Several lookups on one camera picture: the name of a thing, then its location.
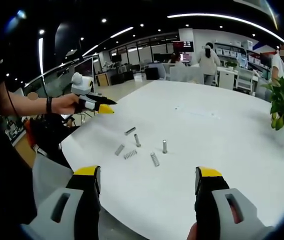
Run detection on wall screen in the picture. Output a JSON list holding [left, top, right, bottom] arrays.
[[172, 40, 195, 54]]

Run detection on person's left forearm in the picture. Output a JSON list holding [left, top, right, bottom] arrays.
[[0, 89, 55, 117]]

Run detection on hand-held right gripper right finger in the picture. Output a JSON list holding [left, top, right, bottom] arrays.
[[194, 165, 275, 240]]

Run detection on metal spring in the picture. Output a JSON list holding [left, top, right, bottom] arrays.
[[123, 149, 138, 160], [114, 143, 126, 156], [150, 151, 161, 168]]

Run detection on white chair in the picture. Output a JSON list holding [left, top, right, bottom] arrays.
[[235, 68, 254, 93]]

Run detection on person's body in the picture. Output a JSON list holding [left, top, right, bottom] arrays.
[[0, 82, 38, 226]]

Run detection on black cable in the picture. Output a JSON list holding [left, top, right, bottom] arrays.
[[4, 81, 20, 117]]

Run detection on black chair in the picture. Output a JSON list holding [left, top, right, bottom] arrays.
[[27, 113, 80, 169]]

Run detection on storage shelf with boxes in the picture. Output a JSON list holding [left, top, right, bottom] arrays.
[[213, 39, 255, 70]]

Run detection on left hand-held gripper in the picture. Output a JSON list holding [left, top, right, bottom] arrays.
[[71, 71, 118, 116]]

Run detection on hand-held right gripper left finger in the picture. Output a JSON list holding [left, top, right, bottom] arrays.
[[23, 164, 102, 240]]

